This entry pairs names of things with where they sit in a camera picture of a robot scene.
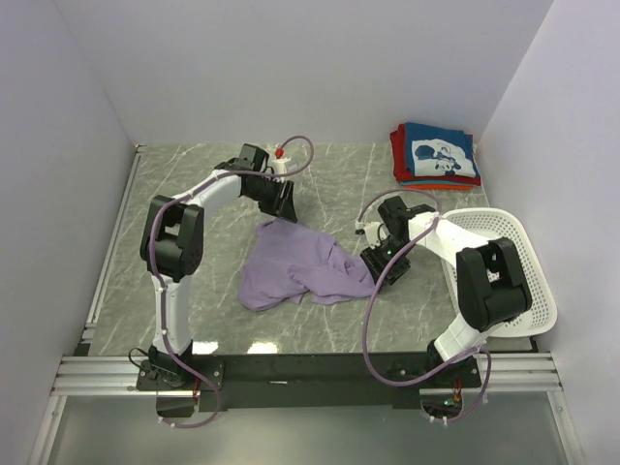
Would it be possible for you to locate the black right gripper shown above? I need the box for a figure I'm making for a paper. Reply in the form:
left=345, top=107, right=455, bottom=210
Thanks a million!
left=360, top=236, right=417, bottom=294

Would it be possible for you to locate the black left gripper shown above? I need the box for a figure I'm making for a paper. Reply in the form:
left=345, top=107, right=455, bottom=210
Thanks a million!
left=246, top=176, right=297, bottom=224

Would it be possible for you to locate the purple t shirt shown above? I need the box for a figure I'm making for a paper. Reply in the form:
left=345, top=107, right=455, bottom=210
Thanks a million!
left=237, top=219, right=375, bottom=312

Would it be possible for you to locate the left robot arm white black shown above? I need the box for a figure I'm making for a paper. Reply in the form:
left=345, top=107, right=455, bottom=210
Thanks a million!
left=139, top=140, right=303, bottom=389

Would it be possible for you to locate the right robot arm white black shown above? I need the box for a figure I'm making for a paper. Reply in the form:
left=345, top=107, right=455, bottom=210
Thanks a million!
left=361, top=195, right=532, bottom=388

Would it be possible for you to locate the orange folded t shirt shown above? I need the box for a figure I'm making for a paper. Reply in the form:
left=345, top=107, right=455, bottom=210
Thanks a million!
left=400, top=183, right=479, bottom=191

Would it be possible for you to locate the white perforated plastic basket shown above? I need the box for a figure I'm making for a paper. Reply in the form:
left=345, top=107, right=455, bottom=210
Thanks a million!
left=439, top=207, right=559, bottom=339

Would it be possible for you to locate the red folded t shirt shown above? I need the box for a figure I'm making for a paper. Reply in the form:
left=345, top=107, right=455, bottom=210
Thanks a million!
left=389, top=123, right=481, bottom=186

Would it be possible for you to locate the blue printed folded t shirt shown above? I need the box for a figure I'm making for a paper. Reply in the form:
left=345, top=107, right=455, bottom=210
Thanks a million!
left=404, top=123, right=479, bottom=178

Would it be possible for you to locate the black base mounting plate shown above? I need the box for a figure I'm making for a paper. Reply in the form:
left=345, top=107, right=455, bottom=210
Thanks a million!
left=136, top=354, right=481, bottom=418

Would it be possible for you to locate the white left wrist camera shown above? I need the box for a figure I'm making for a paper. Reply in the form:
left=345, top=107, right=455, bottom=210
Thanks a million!
left=266, top=146, right=297, bottom=174

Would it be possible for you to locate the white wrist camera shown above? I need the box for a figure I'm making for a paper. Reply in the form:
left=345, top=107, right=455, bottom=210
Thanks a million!
left=355, top=219, right=385, bottom=247
left=266, top=146, right=297, bottom=174

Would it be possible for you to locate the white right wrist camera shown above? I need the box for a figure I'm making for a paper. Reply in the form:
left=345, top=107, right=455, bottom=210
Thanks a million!
left=355, top=219, right=385, bottom=247

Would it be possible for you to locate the aluminium front rail frame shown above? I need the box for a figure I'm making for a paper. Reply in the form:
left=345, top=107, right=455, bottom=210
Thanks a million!
left=29, top=353, right=585, bottom=464

